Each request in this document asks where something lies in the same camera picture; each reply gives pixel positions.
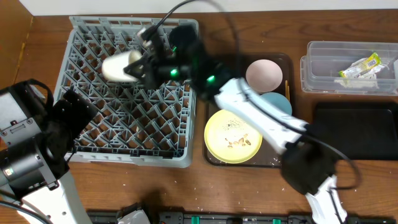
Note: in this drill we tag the clear plastic waste bin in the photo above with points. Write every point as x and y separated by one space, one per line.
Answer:
324 59

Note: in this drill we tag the yellow plate with crumbs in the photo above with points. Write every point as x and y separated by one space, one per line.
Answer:
230 139

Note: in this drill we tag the cream white cup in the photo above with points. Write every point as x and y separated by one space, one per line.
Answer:
113 67

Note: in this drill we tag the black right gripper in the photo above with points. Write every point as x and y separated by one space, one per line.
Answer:
148 71

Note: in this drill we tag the yellow green snack wrapper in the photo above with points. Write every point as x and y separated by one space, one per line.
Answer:
361 67

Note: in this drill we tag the wooden chopstick left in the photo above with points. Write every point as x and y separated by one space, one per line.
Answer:
287 94

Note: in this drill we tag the light blue bowl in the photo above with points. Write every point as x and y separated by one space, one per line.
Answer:
279 101

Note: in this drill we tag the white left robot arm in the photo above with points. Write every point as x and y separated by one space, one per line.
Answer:
35 177

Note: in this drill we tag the grey plastic dish rack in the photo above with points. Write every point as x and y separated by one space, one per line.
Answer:
132 125

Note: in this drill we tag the pink bowl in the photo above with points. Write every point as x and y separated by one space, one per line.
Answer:
264 75

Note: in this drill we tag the black rectangular bin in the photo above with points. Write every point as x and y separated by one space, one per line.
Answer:
360 130

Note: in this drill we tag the black equipment rail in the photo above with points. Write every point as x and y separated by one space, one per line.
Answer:
177 215

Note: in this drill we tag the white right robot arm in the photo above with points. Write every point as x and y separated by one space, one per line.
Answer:
307 164

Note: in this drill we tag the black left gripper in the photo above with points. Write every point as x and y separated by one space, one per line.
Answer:
76 109

